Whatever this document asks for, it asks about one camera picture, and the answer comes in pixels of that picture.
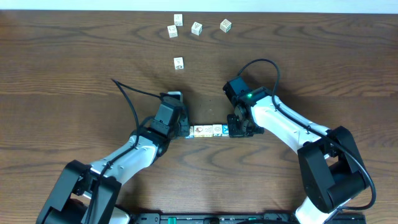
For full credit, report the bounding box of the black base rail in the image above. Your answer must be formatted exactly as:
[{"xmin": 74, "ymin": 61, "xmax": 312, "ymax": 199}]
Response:
[{"xmin": 133, "ymin": 212, "xmax": 368, "ymax": 224}]

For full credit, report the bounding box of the wooden block red picture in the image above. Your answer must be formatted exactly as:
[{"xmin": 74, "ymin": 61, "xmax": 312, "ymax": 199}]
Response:
[{"xmin": 193, "ymin": 125, "xmax": 204, "ymax": 138}]

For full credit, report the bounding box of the wooden block blue side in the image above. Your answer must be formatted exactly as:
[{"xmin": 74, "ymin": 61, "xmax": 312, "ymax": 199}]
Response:
[{"xmin": 185, "ymin": 126, "xmax": 194, "ymax": 139}]

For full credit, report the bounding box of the wooden block yellow side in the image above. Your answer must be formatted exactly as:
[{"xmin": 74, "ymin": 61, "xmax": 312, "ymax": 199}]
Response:
[{"xmin": 174, "ymin": 57, "xmax": 184, "ymax": 70}]

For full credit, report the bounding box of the wooden block teal side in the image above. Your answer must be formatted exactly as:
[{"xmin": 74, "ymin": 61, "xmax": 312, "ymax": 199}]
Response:
[{"xmin": 212, "ymin": 124, "xmax": 223, "ymax": 136}]

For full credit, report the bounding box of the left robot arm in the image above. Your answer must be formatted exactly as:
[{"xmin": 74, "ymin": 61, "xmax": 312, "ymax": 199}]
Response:
[{"xmin": 37, "ymin": 95, "xmax": 190, "ymax": 224}]

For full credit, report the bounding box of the wooden block far right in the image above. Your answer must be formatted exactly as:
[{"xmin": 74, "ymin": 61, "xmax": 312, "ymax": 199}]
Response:
[{"xmin": 220, "ymin": 19, "xmax": 232, "ymax": 33}]

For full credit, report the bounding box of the wooden block top back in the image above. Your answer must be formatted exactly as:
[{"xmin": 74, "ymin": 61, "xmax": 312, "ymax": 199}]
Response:
[{"xmin": 174, "ymin": 14, "xmax": 183, "ymax": 26}]

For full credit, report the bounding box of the wooden block red side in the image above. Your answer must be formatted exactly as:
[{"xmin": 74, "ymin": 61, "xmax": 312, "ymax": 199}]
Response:
[{"xmin": 167, "ymin": 25, "xmax": 178, "ymax": 38}]

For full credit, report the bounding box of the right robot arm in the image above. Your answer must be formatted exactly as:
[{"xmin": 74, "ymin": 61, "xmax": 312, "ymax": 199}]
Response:
[{"xmin": 223, "ymin": 85, "xmax": 374, "ymax": 223}]

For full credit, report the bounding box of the wooden block number three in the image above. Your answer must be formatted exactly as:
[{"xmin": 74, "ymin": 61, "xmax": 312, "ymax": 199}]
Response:
[{"xmin": 191, "ymin": 22, "xmax": 203, "ymax": 35}]

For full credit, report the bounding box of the blue top wooden block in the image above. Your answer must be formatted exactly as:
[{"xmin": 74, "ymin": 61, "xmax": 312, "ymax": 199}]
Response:
[{"xmin": 222, "ymin": 124, "xmax": 229, "ymax": 137}]

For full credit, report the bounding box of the plain cream wooden block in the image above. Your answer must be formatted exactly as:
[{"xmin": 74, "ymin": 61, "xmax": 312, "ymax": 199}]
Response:
[{"xmin": 203, "ymin": 125, "xmax": 213, "ymax": 138}]

